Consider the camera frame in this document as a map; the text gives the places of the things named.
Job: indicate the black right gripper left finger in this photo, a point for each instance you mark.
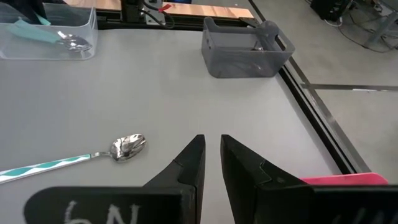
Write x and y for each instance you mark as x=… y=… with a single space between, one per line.
x=124 y=205

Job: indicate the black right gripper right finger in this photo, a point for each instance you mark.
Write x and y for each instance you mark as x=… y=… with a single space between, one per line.
x=295 y=205

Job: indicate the red plastic bin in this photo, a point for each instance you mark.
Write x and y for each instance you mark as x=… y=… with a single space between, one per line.
x=342 y=179

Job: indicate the dark grey plastic bin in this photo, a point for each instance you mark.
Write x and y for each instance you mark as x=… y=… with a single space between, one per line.
x=242 y=62

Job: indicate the clear plastic bin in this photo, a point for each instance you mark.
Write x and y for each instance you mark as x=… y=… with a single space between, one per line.
x=18 y=51

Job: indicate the black computer tower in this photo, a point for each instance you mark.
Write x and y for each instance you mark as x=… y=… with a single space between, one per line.
x=329 y=7

